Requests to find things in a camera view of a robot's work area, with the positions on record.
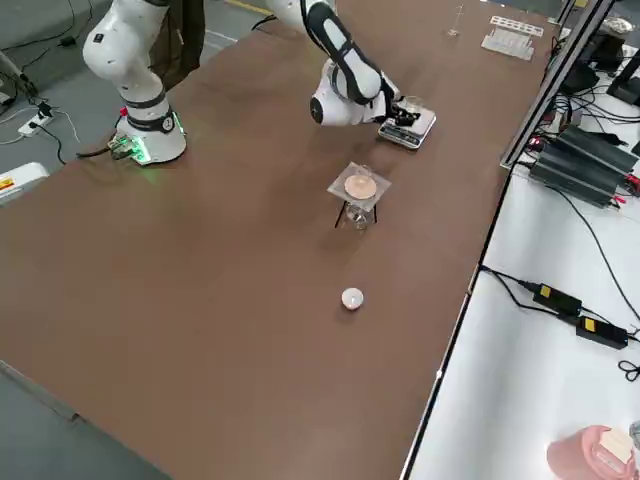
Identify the small glass beaker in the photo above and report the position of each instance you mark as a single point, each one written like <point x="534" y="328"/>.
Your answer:
<point x="417" y="106"/>

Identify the black power supply box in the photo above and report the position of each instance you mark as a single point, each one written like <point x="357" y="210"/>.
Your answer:
<point x="600" y="150"/>
<point x="575" y="177"/>

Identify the pink cup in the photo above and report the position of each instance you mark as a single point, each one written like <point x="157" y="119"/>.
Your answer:
<point x="575" y="455"/>

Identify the glass stirring rod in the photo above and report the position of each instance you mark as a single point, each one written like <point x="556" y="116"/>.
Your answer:
<point x="457" y="17"/>

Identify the aluminium frame post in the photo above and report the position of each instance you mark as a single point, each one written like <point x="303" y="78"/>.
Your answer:
<point x="550" y="85"/>

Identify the black tripod stand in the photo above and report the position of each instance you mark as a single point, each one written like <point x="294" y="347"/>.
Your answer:
<point x="338" y="217"/>

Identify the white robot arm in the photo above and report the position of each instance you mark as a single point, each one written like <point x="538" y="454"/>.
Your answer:
<point x="125" y="50"/>

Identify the white cabinet with yellow label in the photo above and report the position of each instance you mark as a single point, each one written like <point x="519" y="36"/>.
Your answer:
<point x="25" y="180"/>

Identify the black power adapter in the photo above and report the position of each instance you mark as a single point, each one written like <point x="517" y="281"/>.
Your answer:
<point x="602" y="332"/>
<point x="557" y="300"/>

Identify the white test tube rack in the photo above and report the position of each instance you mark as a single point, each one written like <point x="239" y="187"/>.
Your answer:
<point x="507" y="42"/>

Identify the person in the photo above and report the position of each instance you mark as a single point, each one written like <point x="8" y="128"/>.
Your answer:
<point x="185" y="45"/>

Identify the silver digital balance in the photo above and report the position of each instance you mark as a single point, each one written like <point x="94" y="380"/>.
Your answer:
<point x="405" y="137"/>

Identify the white power strip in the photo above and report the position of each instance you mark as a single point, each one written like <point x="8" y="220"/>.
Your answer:
<point x="35" y="126"/>

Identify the glass alcohol lamp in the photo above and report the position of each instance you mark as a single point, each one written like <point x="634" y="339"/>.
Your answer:
<point x="359" y="220"/>

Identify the small white round cap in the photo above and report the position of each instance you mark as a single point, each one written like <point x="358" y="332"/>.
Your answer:
<point x="352" y="299"/>

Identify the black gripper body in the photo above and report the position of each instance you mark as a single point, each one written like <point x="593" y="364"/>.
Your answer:
<point x="395" y="112"/>

